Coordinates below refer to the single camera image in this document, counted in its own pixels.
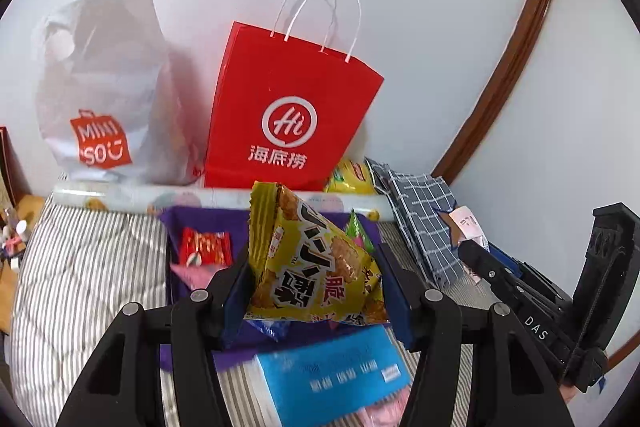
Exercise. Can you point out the blue snack packet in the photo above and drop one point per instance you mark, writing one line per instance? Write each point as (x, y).
(270, 329)

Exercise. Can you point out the purple towel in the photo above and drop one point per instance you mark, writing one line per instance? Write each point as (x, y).
(220, 219)

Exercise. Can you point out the cluster of small cosmetics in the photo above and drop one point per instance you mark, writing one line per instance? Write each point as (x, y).
(12, 237)

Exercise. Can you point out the wooden nightstand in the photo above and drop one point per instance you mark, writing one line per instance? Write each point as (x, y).
(10, 297)

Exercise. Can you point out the white plastic shopping bag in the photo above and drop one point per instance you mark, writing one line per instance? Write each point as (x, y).
(110, 82)

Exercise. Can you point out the patterned paper roll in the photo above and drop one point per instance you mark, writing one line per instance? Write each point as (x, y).
(125, 199)

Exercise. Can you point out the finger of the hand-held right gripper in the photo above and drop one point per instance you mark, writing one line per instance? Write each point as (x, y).
(530, 279)
(500, 287)

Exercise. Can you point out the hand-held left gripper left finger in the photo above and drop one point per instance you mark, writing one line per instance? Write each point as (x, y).
(232, 307)

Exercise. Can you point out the red framed board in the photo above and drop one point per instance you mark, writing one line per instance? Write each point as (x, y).
(10, 167)

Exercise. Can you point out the blue box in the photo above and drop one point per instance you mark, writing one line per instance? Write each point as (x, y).
(330, 367)

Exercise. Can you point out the red paper bag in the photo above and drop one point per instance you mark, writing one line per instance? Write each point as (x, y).
(280, 72)

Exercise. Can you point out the brown wooden trim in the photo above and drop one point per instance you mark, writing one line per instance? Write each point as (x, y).
(525, 57)

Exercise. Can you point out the yellow chip bag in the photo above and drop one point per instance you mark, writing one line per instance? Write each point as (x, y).
(350, 177)

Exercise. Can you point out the grey checked cloth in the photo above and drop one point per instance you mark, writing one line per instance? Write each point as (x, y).
(415, 217)

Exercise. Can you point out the red snack packet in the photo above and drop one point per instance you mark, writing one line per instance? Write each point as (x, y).
(205, 247)

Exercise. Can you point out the brown cardboard box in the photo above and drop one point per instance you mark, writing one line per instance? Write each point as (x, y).
(444, 227)

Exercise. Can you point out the yellow snack packet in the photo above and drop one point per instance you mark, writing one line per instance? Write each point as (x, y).
(310, 267)

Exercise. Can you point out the green snack packet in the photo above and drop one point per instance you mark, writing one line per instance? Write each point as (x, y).
(357, 232)

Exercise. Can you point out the pale pink snack packet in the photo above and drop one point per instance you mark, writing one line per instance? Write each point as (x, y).
(467, 224)

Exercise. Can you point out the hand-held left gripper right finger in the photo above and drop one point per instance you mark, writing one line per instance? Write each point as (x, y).
(397, 302)

